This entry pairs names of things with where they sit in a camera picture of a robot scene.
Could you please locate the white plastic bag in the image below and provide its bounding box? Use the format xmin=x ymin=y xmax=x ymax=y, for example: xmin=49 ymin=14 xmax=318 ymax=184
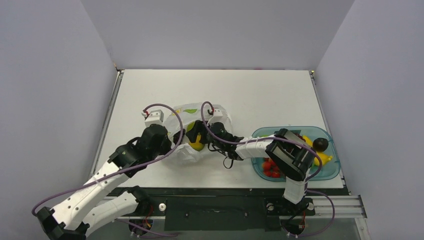
xmin=163 ymin=103 xmax=212 ymax=165

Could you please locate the fake yellow lemon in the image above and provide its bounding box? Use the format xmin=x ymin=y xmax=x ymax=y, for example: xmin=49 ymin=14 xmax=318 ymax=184
xmin=188 ymin=133 xmax=205 ymax=152

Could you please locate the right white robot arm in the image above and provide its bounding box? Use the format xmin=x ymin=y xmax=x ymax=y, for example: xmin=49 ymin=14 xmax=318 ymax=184
xmin=184 ymin=120 xmax=318 ymax=214

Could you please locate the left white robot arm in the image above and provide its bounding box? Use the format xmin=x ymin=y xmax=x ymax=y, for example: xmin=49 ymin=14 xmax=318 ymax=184
xmin=36 ymin=124 xmax=172 ymax=240

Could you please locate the fake dark plum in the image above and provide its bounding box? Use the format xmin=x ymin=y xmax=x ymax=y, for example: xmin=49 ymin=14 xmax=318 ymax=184
xmin=312 ymin=137 xmax=329 ymax=153

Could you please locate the fake yellow banana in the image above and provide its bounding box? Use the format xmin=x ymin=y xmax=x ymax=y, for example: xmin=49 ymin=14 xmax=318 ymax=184
xmin=302 ymin=135 xmax=333 ymax=167

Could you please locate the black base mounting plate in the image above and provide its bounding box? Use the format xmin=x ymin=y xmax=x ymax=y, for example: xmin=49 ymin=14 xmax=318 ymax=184
xmin=127 ymin=187 xmax=316 ymax=231

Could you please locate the teal plastic tray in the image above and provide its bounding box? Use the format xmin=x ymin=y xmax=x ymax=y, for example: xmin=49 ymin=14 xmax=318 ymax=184
xmin=251 ymin=126 xmax=341 ymax=182

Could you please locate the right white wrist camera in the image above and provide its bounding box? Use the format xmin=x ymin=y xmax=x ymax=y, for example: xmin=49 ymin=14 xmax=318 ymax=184
xmin=207 ymin=108 xmax=224 ymax=125

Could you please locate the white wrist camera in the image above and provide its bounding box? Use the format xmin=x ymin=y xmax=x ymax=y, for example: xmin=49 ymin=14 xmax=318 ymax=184
xmin=141 ymin=109 xmax=164 ymax=128
xmin=207 ymin=108 xmax=224 ymax=125

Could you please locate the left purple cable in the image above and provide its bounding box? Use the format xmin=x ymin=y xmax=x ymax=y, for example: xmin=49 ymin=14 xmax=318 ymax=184
xmin=31 ymin=103 xmax=184 ymax=218

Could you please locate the purple cable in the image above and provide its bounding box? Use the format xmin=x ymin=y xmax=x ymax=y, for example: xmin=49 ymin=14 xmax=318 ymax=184
xmin=31 ymin=103 xmax=184 ymax=218
xmin=200 ymin=101 xmax=336 ymax=238

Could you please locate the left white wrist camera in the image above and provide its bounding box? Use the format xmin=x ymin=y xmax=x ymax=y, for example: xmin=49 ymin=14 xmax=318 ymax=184
xmin=141 ymin=109 xmax=164 ymax=128

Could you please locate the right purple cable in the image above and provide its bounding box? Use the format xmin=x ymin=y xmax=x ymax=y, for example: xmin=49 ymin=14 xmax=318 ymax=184
xmin=200 ymin=101 xmax=336 ymax=238

